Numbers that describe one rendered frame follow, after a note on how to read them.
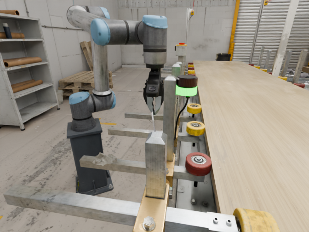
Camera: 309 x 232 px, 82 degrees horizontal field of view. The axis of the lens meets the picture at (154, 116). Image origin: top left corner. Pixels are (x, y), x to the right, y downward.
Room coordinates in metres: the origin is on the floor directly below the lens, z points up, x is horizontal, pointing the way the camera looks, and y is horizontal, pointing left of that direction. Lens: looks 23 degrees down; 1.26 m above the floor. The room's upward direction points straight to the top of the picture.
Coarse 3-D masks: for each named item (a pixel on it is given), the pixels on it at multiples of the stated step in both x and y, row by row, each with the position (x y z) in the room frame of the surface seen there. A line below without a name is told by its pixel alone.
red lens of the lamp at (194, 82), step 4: (180, 80) 0.49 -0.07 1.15; (184, 80) 0.49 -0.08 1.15; (188, 80) 0.48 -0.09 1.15; (192, 80) 0.49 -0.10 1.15; (196, 80) 0.49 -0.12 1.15; (180, 84) 0.49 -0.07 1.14; (184, 84) 0.49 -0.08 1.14; (188, 84) 0.48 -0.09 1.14; (192, 84) 0.49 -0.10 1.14; (196, 84) 0.50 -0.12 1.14
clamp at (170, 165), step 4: (172, 160) 0.51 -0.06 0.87; (176, 160) 0.54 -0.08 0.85; (168, 164) 0.48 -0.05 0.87; (172, 164) 0.48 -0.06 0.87; (168, 168) 0.46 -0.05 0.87; (172, 168) 0.46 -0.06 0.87; (172, 172) 0.45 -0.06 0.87; (168, 176) 0.43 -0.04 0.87; (172, 176) 0.43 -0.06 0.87; (168, 180) 0.43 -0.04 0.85; (172, 180) 0.43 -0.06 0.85; (172, 184) 0.44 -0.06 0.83
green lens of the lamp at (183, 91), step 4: (176, 88) 0.51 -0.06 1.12; (180, 88) 0.49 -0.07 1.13; (184, 88) 0.49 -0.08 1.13; (188, 88) 0.48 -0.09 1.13; (192, 88) 0.49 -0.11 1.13; (196, 88) 0.50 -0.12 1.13; (176, 92) 0.51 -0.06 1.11; (180, 92) 0.49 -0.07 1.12; (184, 92) 0.49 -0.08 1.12; (188, 92) 0.48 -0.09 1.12; (192, 92) 0.49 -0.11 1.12; (196, 92) 0.50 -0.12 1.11
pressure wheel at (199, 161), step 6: (192, 156) 0.48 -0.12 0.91; (198, 156) 0.48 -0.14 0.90; (204, 156) 0.48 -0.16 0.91; (186, 162) 0.46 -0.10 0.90; (192, 162) 0.45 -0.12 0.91; (198, 162) 0.45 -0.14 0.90; (204, 162) 0.45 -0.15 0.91; (210, 162) 0.45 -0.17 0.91; (186, 168) 0.45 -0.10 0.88; (192, 168) 0.43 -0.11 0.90; (198, 168) 0.43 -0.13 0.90; (204, 168) 0.43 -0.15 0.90; (210, 168) 0.44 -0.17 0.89; (198, 174) 0.43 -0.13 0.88; (204, 174) 0.43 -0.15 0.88
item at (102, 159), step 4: (100, 152) 0.54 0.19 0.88; (96, 156) 0.54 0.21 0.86; (100, 156) 0.53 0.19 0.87; (104, 156) 0.52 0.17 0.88; (108, 156) 0.54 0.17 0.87; (112, 156) 0.54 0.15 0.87; (96, 160) 0.50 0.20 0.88; (100, 160) 0.50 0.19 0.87; (104, 160) 0.51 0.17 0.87; (108, 160) 0.51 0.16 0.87; (112, 160) 0.51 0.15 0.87; (116, 160) 0.52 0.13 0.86; (96, 164) 0.49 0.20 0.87; (100, 164) 0.49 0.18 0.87; (104, 164) 0.50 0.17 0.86
